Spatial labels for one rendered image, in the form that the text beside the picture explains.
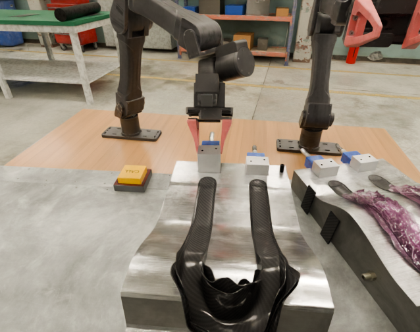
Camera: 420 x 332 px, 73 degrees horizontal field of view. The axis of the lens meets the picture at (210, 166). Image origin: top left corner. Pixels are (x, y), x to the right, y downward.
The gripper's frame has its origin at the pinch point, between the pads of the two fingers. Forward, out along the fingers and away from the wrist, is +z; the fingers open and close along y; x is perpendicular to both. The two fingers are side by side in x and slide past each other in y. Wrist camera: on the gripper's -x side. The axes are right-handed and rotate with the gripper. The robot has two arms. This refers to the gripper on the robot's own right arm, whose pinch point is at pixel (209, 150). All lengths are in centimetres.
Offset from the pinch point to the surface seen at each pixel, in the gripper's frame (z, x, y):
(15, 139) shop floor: -8, 191, -196
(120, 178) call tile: 7.6, 6.2, -22.9
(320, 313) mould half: 19.4, -30.1, 15.6
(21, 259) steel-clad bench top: 21.9, -11.8, -35.7
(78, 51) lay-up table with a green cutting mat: -105, 237, -160
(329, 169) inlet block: 4.1, 5.6, 28.5
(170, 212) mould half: 12.1, -10.6, -6.5
